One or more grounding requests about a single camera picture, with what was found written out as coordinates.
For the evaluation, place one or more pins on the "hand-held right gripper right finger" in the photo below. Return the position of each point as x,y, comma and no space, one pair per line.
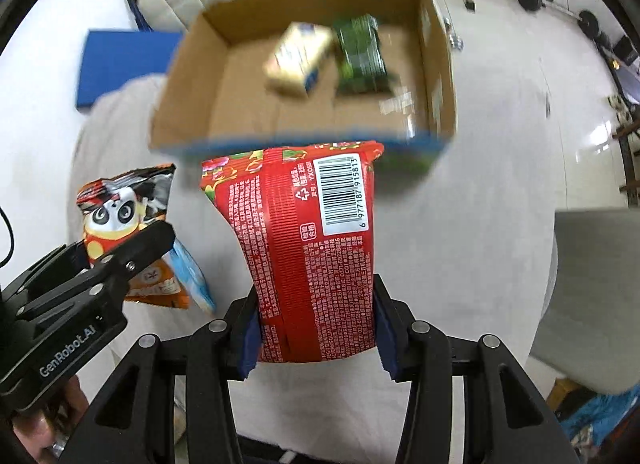
386,344

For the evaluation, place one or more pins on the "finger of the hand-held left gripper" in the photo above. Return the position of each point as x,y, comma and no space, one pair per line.
50,264
142,249

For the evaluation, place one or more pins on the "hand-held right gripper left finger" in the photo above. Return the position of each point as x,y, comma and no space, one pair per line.
248,344

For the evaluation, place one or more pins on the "orange panda snack packet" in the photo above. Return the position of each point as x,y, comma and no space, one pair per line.
115,209

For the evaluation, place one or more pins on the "red snack packet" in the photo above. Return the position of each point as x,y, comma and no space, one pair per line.
310,254

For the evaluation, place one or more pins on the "cardboard box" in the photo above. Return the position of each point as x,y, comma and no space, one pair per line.
240,94

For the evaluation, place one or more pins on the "person's left hand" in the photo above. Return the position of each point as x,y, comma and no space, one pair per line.
55,429

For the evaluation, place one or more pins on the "light blue packet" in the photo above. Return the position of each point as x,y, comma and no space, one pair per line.
192,276

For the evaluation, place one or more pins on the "beige tablecloth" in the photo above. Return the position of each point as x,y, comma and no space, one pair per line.
475,244

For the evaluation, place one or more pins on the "blue foam mat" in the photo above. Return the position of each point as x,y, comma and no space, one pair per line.
125,62

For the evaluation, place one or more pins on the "grey upholstered seat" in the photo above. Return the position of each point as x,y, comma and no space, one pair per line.
595,294

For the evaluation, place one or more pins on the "blue printed cloth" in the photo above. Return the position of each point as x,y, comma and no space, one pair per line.
600,424

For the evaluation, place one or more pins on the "yellow packet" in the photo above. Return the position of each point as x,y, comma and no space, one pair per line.
299,57

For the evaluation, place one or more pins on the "green packet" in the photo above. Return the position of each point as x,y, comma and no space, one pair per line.
360,52

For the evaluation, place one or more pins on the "wooden shelf rack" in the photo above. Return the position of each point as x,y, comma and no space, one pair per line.
627,144

